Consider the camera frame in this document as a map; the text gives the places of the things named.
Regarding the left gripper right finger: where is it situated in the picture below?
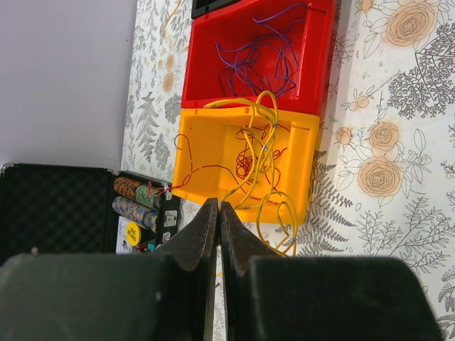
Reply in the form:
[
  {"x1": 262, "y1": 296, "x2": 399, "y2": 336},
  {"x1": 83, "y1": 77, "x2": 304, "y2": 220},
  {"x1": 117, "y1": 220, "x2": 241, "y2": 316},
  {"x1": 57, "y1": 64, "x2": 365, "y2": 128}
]
[{"x1": 219, "y1": 203, "x2": 442, "y2": 340}]

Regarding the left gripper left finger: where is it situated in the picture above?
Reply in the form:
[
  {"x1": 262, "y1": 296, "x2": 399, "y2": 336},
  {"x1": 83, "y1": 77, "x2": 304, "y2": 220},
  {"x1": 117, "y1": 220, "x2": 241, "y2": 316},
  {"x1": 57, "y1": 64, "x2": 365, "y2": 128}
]
[{"x1": 1, "y1": 198, "x2": 218, "y2": 340}]

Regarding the purple wire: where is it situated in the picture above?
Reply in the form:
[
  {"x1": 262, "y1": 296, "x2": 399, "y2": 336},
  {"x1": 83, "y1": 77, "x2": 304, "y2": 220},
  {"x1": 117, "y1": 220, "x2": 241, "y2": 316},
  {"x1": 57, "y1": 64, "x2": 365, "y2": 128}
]
[{"x1": 215, "y1": 3, "x2": 309, "y2": 97}]

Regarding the yellow plastic bin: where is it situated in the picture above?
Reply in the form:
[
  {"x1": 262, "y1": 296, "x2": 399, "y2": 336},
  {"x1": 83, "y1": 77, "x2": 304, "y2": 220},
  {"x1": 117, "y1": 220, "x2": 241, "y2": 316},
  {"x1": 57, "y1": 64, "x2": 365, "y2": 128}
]
[{"x1": 172, "y1": 107, "x2": 320, "y2": 224}]

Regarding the black poker chip case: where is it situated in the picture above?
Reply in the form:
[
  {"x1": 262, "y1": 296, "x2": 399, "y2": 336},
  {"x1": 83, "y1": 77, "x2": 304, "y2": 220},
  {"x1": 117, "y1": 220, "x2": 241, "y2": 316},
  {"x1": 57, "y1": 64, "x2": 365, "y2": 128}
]
[{"x1": 1, "y1": 163, "x2": 181, "y2": 262}]

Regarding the red plastic bin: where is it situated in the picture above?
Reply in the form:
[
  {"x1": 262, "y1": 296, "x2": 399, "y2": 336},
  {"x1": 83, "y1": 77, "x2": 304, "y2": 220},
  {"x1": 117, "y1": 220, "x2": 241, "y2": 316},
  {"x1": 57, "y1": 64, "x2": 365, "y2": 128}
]
[{"x1": 181, "y1": 1, "x2": 336, "y2": 115}]

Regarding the black plastic bin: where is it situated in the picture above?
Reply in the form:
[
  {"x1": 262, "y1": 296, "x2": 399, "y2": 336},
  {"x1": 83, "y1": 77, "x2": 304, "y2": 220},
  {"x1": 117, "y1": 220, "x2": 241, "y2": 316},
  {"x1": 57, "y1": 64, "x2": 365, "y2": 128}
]
[{"x1": 191, "y1": 0, "x2": 239, "y2": 20}]

